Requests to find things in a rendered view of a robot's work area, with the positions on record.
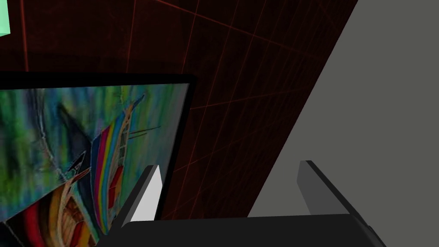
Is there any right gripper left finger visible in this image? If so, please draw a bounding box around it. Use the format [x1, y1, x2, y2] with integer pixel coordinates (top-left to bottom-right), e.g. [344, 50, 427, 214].
[120, 164, 162, 228]

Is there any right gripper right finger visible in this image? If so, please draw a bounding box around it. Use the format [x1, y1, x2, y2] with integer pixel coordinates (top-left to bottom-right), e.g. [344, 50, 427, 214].
[296, 160, 357, 216]

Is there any pale green panel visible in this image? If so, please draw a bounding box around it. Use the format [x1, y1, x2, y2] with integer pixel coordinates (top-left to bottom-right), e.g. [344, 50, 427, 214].
[0, 0, 11, 37]

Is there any colourful boat painting, black frame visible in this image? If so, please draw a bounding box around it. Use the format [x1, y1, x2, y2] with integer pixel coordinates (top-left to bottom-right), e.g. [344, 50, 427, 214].
[0, 71, 198, 247]

